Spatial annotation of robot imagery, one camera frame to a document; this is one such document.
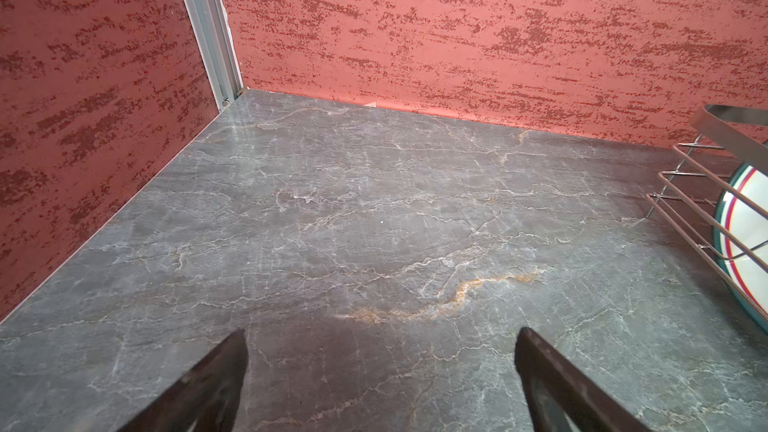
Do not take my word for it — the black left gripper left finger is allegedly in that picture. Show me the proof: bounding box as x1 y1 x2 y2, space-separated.
120 329 249 431

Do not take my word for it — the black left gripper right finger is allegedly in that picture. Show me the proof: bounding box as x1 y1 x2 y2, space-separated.
514 327 648 431

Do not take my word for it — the white plate green red rim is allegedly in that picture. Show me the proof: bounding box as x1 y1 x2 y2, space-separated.
712 190 767 330

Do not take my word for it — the metal wire dish rack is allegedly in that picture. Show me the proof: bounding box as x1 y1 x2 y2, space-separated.
646 104 767 295

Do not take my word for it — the aluminium corner post left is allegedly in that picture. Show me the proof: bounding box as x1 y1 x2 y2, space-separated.
184 0 244 111

